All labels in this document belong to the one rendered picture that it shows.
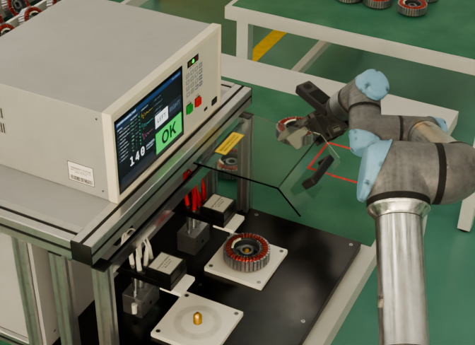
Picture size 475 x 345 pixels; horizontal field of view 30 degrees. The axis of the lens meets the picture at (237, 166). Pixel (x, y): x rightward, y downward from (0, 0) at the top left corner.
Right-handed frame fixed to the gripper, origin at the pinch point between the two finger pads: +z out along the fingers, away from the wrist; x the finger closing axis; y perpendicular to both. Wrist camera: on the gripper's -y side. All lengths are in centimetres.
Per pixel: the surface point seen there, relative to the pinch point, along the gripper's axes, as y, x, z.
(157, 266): 17, -59, -11
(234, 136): -2.1, -28.5, -15.0
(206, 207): 9.1, -38.0, -5.3
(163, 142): -5, -51, -24
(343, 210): 24.1, 3.6, 2.8
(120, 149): -5, -65, -33
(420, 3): -33, 117, 44
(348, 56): -49, 180, 159
